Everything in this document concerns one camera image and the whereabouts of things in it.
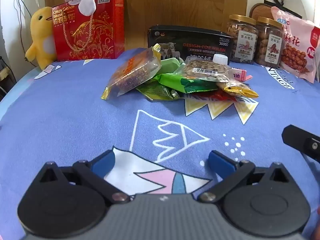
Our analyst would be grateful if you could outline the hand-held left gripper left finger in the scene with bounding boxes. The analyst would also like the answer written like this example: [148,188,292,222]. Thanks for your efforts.
[34,149,131,205]

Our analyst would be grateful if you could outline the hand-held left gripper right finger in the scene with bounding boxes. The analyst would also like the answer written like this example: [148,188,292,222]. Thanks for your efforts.
[197,150,297,204]

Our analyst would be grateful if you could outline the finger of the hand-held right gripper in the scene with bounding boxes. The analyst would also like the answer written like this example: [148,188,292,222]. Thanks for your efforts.
[282,124,320,163]

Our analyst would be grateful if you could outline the red snack packet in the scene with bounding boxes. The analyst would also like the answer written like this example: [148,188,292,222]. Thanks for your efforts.
[185,90,247,103]

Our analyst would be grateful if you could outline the olive green snack packet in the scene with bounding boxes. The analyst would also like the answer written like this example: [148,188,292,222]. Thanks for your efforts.
[136,81,179,101]

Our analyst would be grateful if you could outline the brown brittle packet gold edges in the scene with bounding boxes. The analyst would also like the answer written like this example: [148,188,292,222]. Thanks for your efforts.
[101,43,162,101]

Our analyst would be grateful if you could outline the bright green snack packet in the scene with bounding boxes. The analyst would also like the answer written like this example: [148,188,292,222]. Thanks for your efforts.
[157,73,219,94]

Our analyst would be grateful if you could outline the clear nut packet gold edges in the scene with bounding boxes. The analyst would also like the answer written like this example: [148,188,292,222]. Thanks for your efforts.
[175,59,259,98]

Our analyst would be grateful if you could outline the light green snack packet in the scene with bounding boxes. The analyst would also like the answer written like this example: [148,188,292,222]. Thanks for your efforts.
[160,57,184,75]

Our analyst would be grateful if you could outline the black tin box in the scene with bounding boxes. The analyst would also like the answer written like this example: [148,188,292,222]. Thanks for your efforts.
[147,25,234,63]

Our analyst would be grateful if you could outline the blue printed cloth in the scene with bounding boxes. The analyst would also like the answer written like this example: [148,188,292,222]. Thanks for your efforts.
[0,47,320,240]

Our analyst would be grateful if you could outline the small pink box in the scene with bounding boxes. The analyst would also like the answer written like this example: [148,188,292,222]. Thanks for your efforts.
[231,67,253,82]

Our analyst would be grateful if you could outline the pink snack bag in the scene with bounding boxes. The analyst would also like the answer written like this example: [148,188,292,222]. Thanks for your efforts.
[271,6,320,83]

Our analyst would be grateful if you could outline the pecan jar gold lid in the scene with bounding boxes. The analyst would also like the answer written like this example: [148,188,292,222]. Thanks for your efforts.
[255,16,284,65]

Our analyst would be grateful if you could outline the white bottle cap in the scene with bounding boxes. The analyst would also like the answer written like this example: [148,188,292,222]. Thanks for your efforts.
[212,54,229,65]

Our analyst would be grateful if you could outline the cashew jar gold lid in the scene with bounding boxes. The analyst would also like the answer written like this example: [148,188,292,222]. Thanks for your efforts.
[226,14,259,64]

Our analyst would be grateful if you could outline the red gift box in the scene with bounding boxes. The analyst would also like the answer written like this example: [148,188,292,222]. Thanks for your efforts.
[51,0,125,62]

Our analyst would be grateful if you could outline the yellow plush duck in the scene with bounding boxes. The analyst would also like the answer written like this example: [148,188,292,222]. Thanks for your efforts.
[24,6,57,70]

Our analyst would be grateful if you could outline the wooden board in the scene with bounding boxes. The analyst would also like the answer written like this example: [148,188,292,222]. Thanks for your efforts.
[122,0,248,50]

